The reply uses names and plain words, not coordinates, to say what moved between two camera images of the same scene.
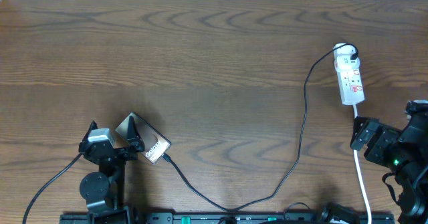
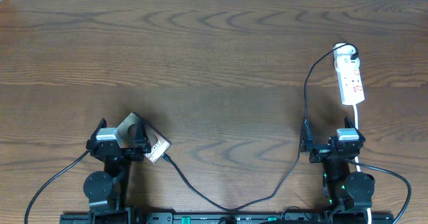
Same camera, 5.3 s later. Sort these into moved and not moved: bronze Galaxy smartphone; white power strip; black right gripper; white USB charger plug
Moved: black right gripper
Not moved: bronze Galaxy smartphone; white power strip; white USB charger plug
